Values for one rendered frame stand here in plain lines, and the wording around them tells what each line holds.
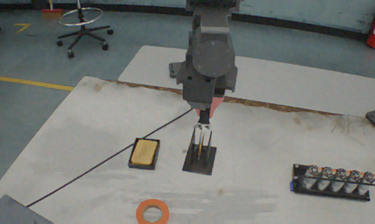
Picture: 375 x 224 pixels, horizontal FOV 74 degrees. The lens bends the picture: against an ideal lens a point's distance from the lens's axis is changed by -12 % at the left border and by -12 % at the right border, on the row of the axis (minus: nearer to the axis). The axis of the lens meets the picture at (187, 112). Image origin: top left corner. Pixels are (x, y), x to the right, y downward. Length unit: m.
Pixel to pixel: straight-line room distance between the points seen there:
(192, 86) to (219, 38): 0.08
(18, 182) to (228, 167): 0.44
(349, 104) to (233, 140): 0.37
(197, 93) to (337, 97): 0.54
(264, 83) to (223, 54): 0.46
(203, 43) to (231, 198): 0.30
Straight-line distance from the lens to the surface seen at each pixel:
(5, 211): 0.49
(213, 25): 0.36
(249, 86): 0.80
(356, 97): 0.90
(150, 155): 0.58
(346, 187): 0.59
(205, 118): 0.54
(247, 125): 0.68
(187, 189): 0.55
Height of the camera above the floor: 1.21
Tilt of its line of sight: 41 degrees down
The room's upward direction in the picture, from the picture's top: straight up
